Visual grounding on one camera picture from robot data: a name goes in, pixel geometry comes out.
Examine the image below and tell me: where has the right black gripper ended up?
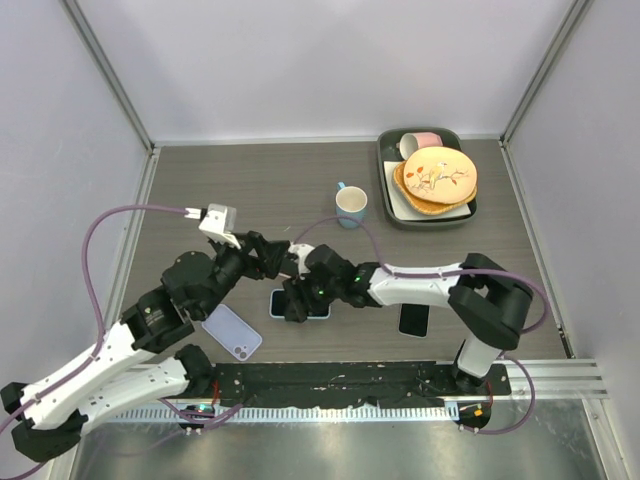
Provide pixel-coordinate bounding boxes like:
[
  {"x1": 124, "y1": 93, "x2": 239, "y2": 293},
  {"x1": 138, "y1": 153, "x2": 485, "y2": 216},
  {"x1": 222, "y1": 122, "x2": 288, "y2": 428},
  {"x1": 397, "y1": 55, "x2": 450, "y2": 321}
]
[{"x1": 283, "y1": 270, "x2": 342, "y2": 324}]

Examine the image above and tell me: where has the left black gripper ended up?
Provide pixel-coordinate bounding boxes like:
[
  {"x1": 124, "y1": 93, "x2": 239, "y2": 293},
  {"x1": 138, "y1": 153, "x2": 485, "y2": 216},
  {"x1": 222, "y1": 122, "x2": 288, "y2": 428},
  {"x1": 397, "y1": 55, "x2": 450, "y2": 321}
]
[{"x1": 198, "y1": 231, "x2": 290, "y2": 319}]

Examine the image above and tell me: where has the light blue phone case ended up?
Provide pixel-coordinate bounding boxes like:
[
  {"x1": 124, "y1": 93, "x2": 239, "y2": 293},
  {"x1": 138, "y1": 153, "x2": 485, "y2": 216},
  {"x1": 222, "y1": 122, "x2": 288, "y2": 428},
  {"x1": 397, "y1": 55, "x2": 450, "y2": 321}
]
[{"x1": 269, "y1": 288, "x2": 333, "y2": 321}]

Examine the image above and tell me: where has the black phone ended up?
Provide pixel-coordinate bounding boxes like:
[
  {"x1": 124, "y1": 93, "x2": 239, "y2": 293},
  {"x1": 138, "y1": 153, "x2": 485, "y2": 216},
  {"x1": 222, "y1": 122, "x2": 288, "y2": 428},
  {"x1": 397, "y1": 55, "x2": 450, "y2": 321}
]
[
  {"x1": 398, "y1": 304, "x2": 430, "y2": 338},
  {"x1": 271, "y1": 290, "x2": 330, "y2": 318}
]

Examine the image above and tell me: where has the purple phone case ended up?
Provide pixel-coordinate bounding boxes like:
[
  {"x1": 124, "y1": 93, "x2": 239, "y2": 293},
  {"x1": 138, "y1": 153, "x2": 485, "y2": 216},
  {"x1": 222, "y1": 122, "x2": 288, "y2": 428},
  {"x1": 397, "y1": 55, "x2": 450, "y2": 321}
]
[{"x1": 202, "y1": 304, "x2": 263, "y2": 362}]

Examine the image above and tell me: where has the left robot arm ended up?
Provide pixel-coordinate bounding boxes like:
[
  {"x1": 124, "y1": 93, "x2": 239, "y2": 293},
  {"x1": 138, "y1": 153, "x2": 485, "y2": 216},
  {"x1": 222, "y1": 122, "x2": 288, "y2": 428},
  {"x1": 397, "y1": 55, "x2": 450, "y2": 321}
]
[{"x1": 1, "y1": 231, "x2": 298, "y2": 462}]

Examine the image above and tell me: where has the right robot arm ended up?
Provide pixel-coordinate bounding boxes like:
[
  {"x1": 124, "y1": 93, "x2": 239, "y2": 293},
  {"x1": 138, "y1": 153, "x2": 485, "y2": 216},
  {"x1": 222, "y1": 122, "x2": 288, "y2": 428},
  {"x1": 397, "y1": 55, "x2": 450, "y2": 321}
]
[{"x1": 280, "y1": 244, "x2": 533, "y2": 395}]

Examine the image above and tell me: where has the blue mug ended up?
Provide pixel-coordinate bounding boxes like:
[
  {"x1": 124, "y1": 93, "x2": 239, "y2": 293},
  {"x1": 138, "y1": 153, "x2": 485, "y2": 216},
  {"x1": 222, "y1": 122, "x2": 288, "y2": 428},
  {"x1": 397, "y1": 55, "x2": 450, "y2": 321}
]
[{"x1": 335, "y1": 182, "x2": 368, "y2": 229}]

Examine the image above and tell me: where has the white square plate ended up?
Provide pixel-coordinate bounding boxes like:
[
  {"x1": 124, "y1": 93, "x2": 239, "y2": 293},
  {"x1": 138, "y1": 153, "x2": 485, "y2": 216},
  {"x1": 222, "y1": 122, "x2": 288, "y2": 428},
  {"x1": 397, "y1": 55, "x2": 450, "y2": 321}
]
[{"x1": 382, "y1": 161, "x2": 477, "y2": 222}]

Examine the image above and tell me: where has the woven yellow plate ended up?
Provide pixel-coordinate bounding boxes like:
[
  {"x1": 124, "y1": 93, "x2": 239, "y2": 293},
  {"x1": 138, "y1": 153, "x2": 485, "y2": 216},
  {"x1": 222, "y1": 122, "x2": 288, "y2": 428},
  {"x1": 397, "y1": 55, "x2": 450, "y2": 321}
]
[{"x1": 393, "y1": 162, "x2": 477, "y2": 216}]

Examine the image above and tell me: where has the dark green tray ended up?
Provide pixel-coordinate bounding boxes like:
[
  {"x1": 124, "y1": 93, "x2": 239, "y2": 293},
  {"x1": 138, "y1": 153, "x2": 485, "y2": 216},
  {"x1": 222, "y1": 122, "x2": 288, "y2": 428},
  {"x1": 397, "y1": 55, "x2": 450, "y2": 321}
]
[{"x1": 376, "y1": 127, "x2": 477, "y2": 231}]

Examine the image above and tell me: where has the orange bird plate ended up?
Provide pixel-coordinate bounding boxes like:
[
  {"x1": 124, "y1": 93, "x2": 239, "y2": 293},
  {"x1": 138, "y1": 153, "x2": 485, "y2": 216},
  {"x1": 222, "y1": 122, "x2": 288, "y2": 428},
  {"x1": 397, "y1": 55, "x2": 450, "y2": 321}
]
[{"x1": 401, "y1": 146, "x2": 478, "y2": 205}]

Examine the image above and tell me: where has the pink cup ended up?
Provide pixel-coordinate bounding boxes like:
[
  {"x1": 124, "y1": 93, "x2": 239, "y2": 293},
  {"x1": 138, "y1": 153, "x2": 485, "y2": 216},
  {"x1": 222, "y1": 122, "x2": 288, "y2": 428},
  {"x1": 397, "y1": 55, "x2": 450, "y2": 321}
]
[{"x1": 398, "y1": 132, "x2": 443, "y2": 160}]

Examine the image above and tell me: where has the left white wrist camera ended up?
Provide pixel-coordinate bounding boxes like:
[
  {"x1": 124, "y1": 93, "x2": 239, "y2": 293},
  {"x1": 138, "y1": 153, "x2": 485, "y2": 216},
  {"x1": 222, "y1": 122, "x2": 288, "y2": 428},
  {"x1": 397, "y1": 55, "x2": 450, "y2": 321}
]
[{"x1": 184, "y1": 203, "x2": 241, "y2": 249}]

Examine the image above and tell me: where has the white cable duct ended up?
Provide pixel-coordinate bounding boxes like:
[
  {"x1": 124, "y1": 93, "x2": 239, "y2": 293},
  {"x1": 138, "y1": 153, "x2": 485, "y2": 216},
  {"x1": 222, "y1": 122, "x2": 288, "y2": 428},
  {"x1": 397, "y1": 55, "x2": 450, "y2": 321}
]
[{"x1": 112, "y1": 402, "x2": 459, "y2": 423}]

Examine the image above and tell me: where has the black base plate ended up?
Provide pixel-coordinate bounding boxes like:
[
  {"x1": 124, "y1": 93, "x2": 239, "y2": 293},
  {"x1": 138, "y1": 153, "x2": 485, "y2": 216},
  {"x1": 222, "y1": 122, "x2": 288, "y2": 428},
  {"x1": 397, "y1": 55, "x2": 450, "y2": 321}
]
[{"x1": 155, "y1": 360, "x2": 514, "y2": 409}]

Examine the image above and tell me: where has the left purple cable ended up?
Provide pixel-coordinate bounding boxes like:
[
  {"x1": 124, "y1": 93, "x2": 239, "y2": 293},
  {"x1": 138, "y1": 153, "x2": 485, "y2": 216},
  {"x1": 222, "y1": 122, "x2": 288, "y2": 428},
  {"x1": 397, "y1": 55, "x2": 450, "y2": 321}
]
[{"x1": 0, "y1": 204, "x2": 201, "y2": 480}]

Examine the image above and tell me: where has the purple cable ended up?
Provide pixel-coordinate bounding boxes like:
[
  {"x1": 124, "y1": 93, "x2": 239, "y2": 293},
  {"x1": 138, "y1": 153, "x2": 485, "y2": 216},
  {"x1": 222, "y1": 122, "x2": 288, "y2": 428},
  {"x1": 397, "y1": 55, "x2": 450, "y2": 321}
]
[
  {"x1": 0, "y1": 204, "x2": 201, "y2": 480},
  {"x1": 289, "y1": 217, "x2": 554, "y2": 435}
]

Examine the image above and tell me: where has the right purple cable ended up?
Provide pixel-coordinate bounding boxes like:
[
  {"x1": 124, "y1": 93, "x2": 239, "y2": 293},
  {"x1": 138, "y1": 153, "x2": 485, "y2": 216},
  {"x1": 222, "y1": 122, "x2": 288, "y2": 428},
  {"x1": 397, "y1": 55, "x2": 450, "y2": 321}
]
[{"x1": 289, "y1": 217, "x2": 554, "y2": 435}]

